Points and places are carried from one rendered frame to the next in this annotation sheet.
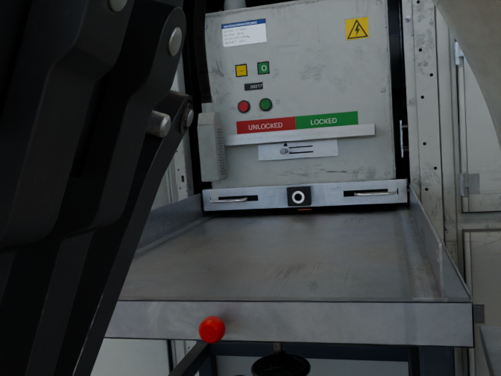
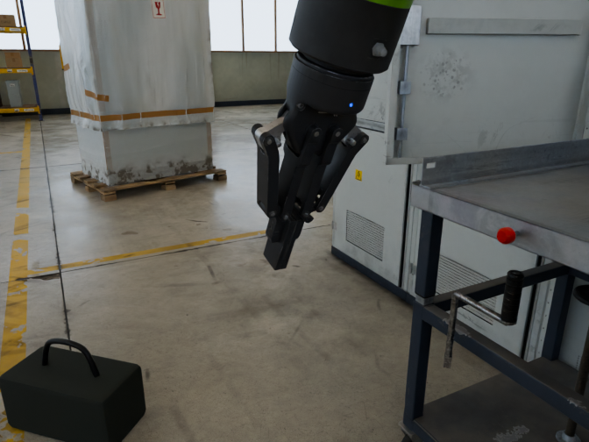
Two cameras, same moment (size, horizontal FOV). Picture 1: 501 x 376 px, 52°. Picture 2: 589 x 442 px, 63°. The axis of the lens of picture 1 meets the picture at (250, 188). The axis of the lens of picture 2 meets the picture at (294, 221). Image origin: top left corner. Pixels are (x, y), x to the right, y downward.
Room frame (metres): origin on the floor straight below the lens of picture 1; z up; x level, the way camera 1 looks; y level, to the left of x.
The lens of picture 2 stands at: (-0.24, -0.30, 1.14)
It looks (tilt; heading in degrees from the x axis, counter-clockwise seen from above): 19 degrees down; 48
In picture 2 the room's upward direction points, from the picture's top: straight up
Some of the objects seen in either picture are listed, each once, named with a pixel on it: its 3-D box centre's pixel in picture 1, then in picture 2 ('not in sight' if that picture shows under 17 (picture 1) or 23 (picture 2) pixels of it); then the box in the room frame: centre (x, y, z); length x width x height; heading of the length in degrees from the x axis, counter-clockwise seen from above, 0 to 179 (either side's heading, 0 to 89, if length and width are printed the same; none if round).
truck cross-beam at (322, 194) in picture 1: (301, 195); not in sight; (1.37, -0.13, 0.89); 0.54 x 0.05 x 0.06; 75
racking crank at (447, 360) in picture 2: not in sight; (479, 324); (0.65, 0.10, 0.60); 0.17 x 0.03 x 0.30; 75
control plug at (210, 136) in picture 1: (212, 146); not in sight; (1.34, 0.09, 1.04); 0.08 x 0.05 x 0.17; 165
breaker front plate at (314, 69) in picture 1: (293, 98); not in sight; (1.35, -0.13, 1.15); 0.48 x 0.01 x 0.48; 75
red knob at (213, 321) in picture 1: (214, 327); (509, 234); (0.63, 0.06, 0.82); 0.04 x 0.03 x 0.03; 165
